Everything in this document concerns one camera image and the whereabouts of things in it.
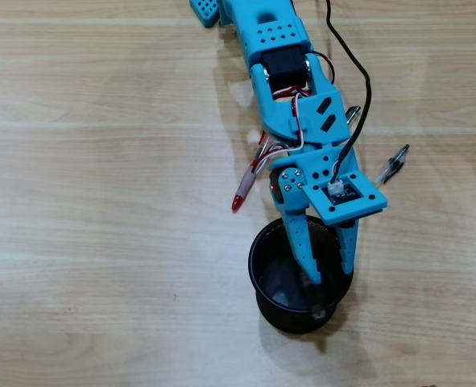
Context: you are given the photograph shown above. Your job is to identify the black camera cable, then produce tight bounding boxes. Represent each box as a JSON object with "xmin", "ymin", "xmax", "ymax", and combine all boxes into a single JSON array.
[{"xmin": 325, "ymin": 0, "xmax": 372, "ymax": 186}]

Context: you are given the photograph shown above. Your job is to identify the clear pen with black cap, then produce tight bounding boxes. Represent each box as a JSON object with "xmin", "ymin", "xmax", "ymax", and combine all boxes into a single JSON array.
[{"xmin": 344, "ymin": 105, "xmax": 362, "ymax": 127}]

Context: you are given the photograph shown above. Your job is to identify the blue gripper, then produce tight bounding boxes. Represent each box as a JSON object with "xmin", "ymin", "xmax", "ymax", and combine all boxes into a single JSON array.
[{"xmin": 268, "ymin": 140, "xmax": 367, "ymax": 285}]

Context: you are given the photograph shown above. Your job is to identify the clear pen with grey grip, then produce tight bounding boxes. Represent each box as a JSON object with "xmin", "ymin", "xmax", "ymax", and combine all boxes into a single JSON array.
[{"xmin": 372, "ymin": 144, "xmax": 411, "ymax": 186}]

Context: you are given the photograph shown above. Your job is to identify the black mesh pen holder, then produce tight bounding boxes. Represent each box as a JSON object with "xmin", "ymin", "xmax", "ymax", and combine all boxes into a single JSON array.
[{"xmin": 247, "ymin": 214, "xmax": 355, "ymax": 335}]

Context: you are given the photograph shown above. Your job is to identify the black retractable pen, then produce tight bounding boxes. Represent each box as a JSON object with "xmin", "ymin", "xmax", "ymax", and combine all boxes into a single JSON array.
[{"xmin": 301, "ymin": 272, "xmax": 329, "ymax": 322}]

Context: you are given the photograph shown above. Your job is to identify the red retractable pen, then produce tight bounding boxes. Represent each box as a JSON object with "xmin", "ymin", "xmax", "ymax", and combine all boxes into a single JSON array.
[{"xmin": 231, "ymin": 131, "xmax": 281, "ymax": 213}]

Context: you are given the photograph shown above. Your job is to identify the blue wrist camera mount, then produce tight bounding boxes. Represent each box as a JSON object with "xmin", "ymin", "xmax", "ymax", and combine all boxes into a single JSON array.
[{"xmin": 301, "ymin": 171, "xmax": 388, "ymax": 226}]

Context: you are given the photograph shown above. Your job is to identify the red white black servo wires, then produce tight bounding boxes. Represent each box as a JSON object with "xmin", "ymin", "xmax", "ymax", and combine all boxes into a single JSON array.
[{"xmin": 253, "ymin": 51, "xmax": 337, "ymax": 174}]

